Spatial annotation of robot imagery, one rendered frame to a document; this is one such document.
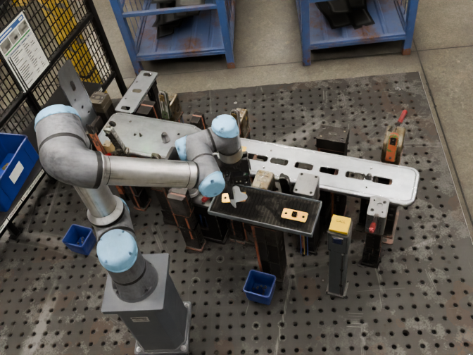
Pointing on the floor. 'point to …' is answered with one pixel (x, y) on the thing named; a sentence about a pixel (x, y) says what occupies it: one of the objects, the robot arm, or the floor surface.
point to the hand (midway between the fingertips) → (233, 194)
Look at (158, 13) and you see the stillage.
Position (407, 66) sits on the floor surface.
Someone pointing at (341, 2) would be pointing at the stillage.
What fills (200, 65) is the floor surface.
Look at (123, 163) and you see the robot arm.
